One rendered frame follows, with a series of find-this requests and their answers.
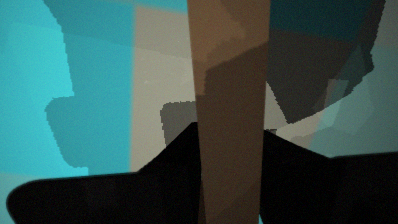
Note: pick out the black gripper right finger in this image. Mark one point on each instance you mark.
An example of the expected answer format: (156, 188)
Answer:
(299, 186)

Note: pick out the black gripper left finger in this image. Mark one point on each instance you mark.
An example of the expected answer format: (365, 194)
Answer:
(165, 191)

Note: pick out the long brown wooden rail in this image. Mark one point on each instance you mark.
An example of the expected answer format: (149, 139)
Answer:
(229, 48)

